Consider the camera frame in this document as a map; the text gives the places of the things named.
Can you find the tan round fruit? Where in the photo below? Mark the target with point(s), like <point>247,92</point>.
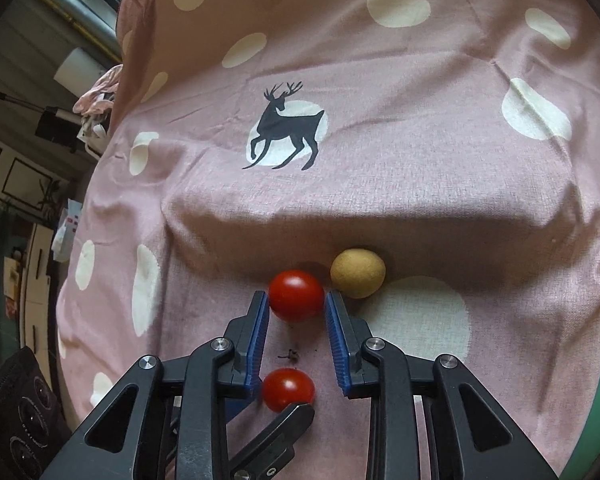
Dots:
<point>358,273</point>

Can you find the black trigger lever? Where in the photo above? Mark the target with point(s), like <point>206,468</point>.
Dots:
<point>272,449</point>

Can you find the black camera box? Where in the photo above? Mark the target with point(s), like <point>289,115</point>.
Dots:
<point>32,428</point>

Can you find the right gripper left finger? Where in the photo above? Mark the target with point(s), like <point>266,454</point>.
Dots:
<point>170,414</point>

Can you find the black desk lamp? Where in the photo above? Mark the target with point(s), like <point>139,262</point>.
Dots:
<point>52,124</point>

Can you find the pink polka dot cloth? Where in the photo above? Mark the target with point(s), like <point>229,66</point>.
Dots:
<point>457,139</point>

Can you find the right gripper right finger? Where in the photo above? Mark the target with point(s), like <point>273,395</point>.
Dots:
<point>428,418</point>

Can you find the green plastic bowl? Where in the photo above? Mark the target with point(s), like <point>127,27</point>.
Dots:
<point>595,419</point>

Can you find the pink crumpled clothes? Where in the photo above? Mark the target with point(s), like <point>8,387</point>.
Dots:
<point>95,108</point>

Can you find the red cherry tomato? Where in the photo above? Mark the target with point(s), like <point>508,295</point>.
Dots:
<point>287,386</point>
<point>295,296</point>

